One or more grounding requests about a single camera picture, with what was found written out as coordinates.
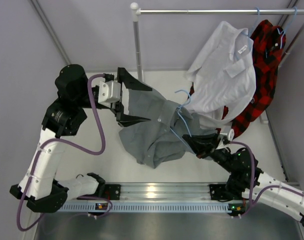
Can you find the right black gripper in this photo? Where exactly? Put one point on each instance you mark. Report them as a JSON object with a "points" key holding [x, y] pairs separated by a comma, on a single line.
{"points": [[204, 145]]}

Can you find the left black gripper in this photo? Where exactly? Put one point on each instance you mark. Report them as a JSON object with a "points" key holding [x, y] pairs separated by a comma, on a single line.
{"points": [[117, 108]]}

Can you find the grey button-up shirt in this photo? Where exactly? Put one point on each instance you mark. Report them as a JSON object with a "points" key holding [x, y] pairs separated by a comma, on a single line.
{"points": [[152, 143]]}

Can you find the light blue wire hanger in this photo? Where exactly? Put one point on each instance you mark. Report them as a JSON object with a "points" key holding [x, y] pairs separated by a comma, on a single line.
{"points": [[180, 110]]}

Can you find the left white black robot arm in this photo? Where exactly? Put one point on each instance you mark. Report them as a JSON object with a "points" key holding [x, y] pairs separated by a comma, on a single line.
{"points": [[39, 189]]}

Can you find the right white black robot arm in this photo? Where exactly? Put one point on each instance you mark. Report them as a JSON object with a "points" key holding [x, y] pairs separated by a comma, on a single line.
{"points": [[246, 180]]}

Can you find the white collared shirt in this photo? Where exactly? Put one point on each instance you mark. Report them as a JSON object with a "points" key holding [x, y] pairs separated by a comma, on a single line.
{"points": [[223, 76]]}

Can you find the red black plaid shirt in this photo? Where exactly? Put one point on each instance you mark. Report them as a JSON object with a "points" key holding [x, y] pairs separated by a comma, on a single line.
{"points": [[264, 37]]}

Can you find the blue hanger under plaid shirt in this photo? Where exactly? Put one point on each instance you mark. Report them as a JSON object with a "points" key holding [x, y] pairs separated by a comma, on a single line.
{"points": [[282, 34]]}

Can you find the silver clothes rack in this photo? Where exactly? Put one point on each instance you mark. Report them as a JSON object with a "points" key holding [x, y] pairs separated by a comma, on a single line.
{"points": [[136, 12]]}

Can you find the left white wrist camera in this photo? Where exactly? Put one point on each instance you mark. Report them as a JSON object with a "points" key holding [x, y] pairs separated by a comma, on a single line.
{"points": [[109, 92]]}

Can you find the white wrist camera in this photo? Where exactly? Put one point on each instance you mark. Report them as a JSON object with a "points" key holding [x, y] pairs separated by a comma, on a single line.
{"points": [[109, 92], [228, 133]]}

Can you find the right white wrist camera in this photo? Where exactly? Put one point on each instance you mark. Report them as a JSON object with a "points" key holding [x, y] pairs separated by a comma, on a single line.
{"points": [[228, 133]]}

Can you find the aluminium mounting rail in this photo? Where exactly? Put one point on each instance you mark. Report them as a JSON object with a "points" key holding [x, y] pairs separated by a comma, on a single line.
{"points": [[162, 192]]}

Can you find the grey slotted cable duct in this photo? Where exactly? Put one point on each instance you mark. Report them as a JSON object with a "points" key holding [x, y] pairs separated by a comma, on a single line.
{"points": [[145, 207]]}

